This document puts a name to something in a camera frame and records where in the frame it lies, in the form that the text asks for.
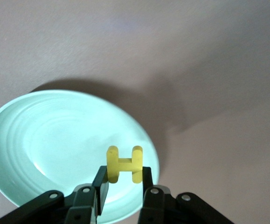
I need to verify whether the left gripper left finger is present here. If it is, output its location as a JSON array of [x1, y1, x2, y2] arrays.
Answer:
[[0, 166, 110, 224]]

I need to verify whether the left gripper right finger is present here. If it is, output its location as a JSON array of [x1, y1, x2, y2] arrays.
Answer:
[[138, 166, 235, 224]]

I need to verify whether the yellow foam letter H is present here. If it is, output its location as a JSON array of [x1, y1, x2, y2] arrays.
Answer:
[[106, 146, 144, 184]]

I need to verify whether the light green plate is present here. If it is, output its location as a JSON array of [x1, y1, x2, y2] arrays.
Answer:
[[0, 90, 160, 224]]

